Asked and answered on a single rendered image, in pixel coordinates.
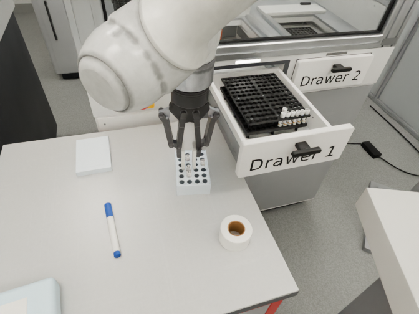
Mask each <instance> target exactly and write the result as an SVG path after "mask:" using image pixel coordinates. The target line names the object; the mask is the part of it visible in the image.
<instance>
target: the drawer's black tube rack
mask: <svg viewBox="0 0 419 314"><path fill-rule="evenodd" d="M233 79H234V80H233ZM267 79H268V80H267ZM254 80H255V81H254ZM221 81H222V82H223V84H224V86H222V87H220V90H221V92H222V94H223V95H224V99H225V100H226V101H227V103H228V104H229V106H230V108H231V109H232V111H233V113H234V117H235V118H237V120H238V121H239V124H240V125H241V127H242V129H243V130H244V132H245V134H246V138H249V136H250V135H257V134H261V133H269V132H271V134H272V135H273V134H274V132H275V131H281V130H288V129H293V128H295V129H294V130H295V131H297V129H298V128H301V127H305V126H307V123H306V122H305V123H302V122H301V124H298V123H297V122H296V124H295V125H293V124H291V125H288V124H287V125H286V126H283V125H282V126H281V127H280V126H278V123H279V122H278V121H277V122H272V123H264V124H259V125H251V126H248V124H247V123H246V120H247V119H253V118H261V117H269V116H274V115H277V116H279V115H280V114H281V112H282V109H283V107H286V108H287V111H289V112H291V111H292V110H294V111H296V110H301V109H304V110H305V108H304V107H303V106H302V105H301V103H300V102H299V101H298V100H297V98H296V97H295V96H293V94H292V93H291V92H290V91H289V89H288V88H287V87H286V86H285V85H284V84H283V83H282V81H281V80H280V79H279V78H278V76H277V75H276V74H275V73H270V74H257V75H245V76H239V77H226V78H221ZM290 95H291V96H290ZM293 99H294V100H293ZM295 102H296V103H295ZM292 103H293V104H292ZM298 106H299V107H298ZM295 107H296V108H295Z"/></svg>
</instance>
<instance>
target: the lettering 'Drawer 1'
mask: <svg viewBox="0 0 419 314"><path fill-rule="evenodd" d="M330 148H332V149H331V151H330V153H329V155H327V156H332V155H331V152H332V150H333V149H334V146H331V147H330ZM327 156H325V157H327ZM306 157H310V155H309V156H304V157H303V156H302V157H301V161H307V160H308V159H305V160H303V158H306ZM292 158H293V157H291V159H292ZM277 159H281V161H276V162H275V163H274V164H273V166H279V165H281V164H282V161H283V159H282V158H277ZM277 159H276V160H277ZM291 159H290V160H289V157H288V156H287V164H289V162H290V161H291ZM297 159H298V157H297V158H296V159H295V160H294V158H293V162H292V163H295V162H296V160H297ZM254 161H260V162H261V165H260V167H261V166H262V164H263V160H261V159H256V160H252V163H251V168H250V171H254V170H257V169H259V168H260V167H258V168H256V169H252V168H253V163H254ZM270 161H273V159H271V160H267V162H266V166H265V168H267V164H268V162H270ZM277 162H280V163H279V164H278V165H275V164H276V163H277Z"/></svg>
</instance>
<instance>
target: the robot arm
mask: <svg viewBox="0 0 419 314"><path fill-rule="evenodd" d="M256 1H258V0H131V1H130V2H128V3H127V4H126V5H124V6H122V7H121V8H120V9H118V10H116V11H115V12H113V13H111V15H109V17H108V20H107V21H105V22H104V23H103V24H101V25H100V26H98V27H97V28H96V29H95V30H94V31H92V33H91V34H90V35H89V36H88V38H87V39H86V41H85V42H84V44H83V46H82V48H81V50H80V52H79V56H78V59H77V65H78V70H79V77H80V81H81V82H82V85H83V86H84V88H85V89H86V91H87V92H88V94H89V95H90V96H91V97H92V98H93V99H94V100H95V101H96V102H97V103H98V104H100V105H101V106H103V107H105V108H107V109H109V110H113V111H116V112H119V113H128V112H135V111H137V110H141V109H144V108H146V107H149V106H150V105H153V104H154V103H155V102H156V101H158V100H159V99H160V98H161V97H162V96H164V95H165V94H169V93H171V102H170V103H169V107H166V108H162V107H160V108H159V109H158V117H159V119H160V120H161V121H162V123H163V126H164V129H165V134H166V138H167V142H168V146H169V148H173V147H174V148H176V157H177V158H181V169H182V170H185V142H184V141H183V135H184V130H185V123H188V122H191V123H194V128H195V140H196V141H193V144H192V167H193V169H196V157H200V156H201V150H202V147H203V146H205V147H208V146H209V145H210V141H211V137H212V134H213V130H214V126H215V123H216V121H217V119H218V118H219V117H220V112H219V108H218V107H211V106H210V104H209V102H208V92H209V87H210V86H211V84H212V83H213V74H214V63H215V54H216V49H217V46H218V44H219V41H220V37H221V30H222V28H223V27H224V26H226V25H227V24H228V23H230V22H231V21H232V20H233V19H234V18H236V17H237V16H239V15H240V14H241V13H242V12H243V11H245V10H246V9H247V8H249V7H250V6H251V5H253V4H254V3H255V2H256ZM170 113H172V114H173V115H174V116H175V117H176V118H177V119H178V131H177V136H176V139H175V140H174V139H173V133H172V130H171V125H170V120H169V117H170ZM207 113H208V115H209V117H208V121H207V124H206V129H205V133H204V137H203V138H202V139H201V133H200V120H201V119H202V118H203V117H204V116H205V115H206V114H207Z"/></svg>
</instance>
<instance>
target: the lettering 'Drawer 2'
mask: <svg viewBox="0 0 419 314"><path fill-rule="evenodd" d="M356 72H359V74H360V71H359V70H358V71H356ZM359 74H358V75H359ZM358 75H357V76H358ZM338 76H341V78H342V75H338ZM338 76H337V77H336V79H335V81H336V82H340V81H337V79H341V78H338ZM357 76H356V77H357ZM305 77H307V78H308V82H307V83H306V84H305V85H307V84H308V83H309V80H310V77H308V76H305ZM305 77H303V78H302V82H303V79H304V78H305ZM334 77H335V76H334ZM334 77H333V78H332V80H333V79H334ZM356 77H354V78H356ZM319 78H322V80H321V82H320V83H317V82H318V81H320V80H318V81H317V82H316V84H317V85H318V84H321V83H322V81H323V77H319ZM319 78H318V79H319ZM354 78H353V79H352V80H357V79H354ZM329 79H330V82H329V83H331V81H332V80H331V76H330V77H329ZM329 79H328V80H329ZM328 80H327V77H326V79H325V83H327V82H328ZM302 82H301V85H300V86H305V85H302Z"/></svg>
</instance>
